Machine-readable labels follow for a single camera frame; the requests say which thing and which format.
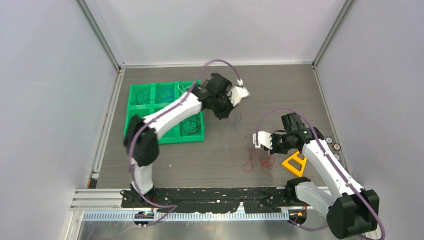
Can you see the green bin back right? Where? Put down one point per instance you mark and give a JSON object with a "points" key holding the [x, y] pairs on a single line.
{"points": [[183, 86]]}

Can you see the aluminium corner post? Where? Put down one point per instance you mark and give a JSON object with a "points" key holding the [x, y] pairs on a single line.
{"points": [[93, 16]]}

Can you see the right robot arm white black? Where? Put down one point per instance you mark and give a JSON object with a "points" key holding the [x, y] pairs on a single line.
{"points": [[349, 208]]}

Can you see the aluminium rail front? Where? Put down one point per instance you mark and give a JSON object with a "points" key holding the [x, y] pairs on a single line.
{"points": [[105, 205]]}

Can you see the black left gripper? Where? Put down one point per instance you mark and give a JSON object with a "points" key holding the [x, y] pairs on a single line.
{"points": [[224, 114]]}

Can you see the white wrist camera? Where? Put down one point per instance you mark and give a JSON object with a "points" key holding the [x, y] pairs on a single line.
{"points": [[262, 140], [238, 92]]}

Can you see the green bin back left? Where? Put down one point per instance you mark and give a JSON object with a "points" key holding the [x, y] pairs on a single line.
{"points": [[141, 94]]}

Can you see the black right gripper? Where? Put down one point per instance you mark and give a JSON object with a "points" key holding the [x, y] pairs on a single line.
{"points": [[274, 149]]}

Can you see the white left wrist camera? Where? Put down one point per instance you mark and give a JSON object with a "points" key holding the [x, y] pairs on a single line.
{"points": [[238, 92]]}

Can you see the yellow triangle block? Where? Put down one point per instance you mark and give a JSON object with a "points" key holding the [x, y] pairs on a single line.
{"points": [[295, 164]]}

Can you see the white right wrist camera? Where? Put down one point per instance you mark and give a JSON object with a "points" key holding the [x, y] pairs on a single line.
{"points": [[262, 140]]}

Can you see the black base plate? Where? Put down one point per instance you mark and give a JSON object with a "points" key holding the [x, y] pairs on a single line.
{"points": [[216, 200]]}

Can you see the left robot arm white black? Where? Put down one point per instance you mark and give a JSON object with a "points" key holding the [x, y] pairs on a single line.
{"points": [[143, 134]]}

